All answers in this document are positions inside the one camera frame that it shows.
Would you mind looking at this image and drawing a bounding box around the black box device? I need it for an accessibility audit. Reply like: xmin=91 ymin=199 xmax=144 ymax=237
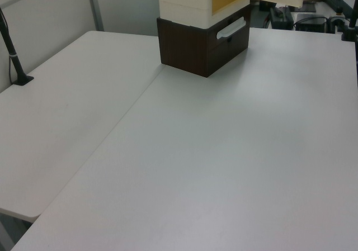
xmin=295 ymin=13 xmax=328 ymax=33

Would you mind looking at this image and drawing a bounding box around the cream plastic toolbox lid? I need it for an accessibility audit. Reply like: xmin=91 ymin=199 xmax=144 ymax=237
xmin=157 ymin=0 xmax=252 ymax=30

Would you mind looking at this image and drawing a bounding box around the thin black stand cable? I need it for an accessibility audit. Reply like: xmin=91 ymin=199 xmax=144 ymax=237
xmin=7 ymin=54 xmax=15 ymax=86

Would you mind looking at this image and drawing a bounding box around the black keyboard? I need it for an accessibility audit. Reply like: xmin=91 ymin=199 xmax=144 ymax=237
xmin=321 ymin=0 xmax=355 ymax=15

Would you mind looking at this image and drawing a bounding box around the dark brown drawer box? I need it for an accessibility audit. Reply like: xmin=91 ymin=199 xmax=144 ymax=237
xmin=156 ymin=3 xmax=252 ymax=79

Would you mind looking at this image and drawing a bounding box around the white drawer handle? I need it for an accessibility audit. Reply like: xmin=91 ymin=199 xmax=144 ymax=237
xmin=216 ymin=16 xmax=247 ymax=40

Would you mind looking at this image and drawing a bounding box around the black camera stand with clamp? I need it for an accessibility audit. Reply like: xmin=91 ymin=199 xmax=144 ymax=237
xmin=0 ymin=7 xmax=35 ymax=86
xmin=339 ymin=0 xmax=358 ymax=42

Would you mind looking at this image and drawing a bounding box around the grey partition post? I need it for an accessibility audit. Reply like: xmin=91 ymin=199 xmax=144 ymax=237
xmin=87 ymin=0 xmax=105 ymax=32

